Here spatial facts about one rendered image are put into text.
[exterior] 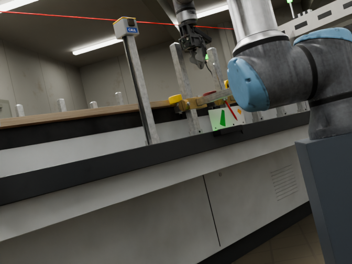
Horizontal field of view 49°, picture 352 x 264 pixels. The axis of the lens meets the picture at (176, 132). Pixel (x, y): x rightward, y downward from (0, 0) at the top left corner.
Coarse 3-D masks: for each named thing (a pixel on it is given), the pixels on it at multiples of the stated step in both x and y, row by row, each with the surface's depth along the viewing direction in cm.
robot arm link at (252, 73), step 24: (240, 0) 99; (264, 0) 99; (240, 24) 100; (264, 24) 98; (240, 48) 98; (264, 48) 95; (288, 48) 97; (240, 72) 96; (264, 72) 94; (288, 72) 95; (240, 96) 101; (264, 96) 95; (288, 96) 97
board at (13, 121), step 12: (96, 108) 158; (108, 108) 162; (120, 108) 166; (132, 108) 171; (156, 108) 187; (0, 120) 131; (12, 120) 134; (24, 120) 137; (36, 120) 140; (48, 120) 143; (60, 120) 150
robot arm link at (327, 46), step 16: (320, 32) 98; (336, 32) 98; (304, 48) 98; (320, 48) 98; (336, 48) 97; (320, 64) 96; (336, 64) 97; (320, 80) 97; (336, 80) 97; (320, 96) 100
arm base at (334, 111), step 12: (336, 96) 98; (348, 96) 97; (312, 108) 104; (324, 108) 100; (336, 108) 97; (348, 108) 96; (312, 120) 103; (324, 120) 100; (336, 120) 97; (348, 120) 95; (312, 132) 103; (324, 132) 98; (336, 132) 96; (348, 132) 95
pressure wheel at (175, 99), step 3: (171, 96) 182; (174, 96) 181; (177, 96) 181; (180, 96) 181; (171, 99) 182; (174, 99) 181; (177, 99) 181; (180, 99) 181; (171, 102) 182; (174, 102) 181; (177, 102) 181; (177, 105) 184; (180, 114) 184; (180, 117) 184
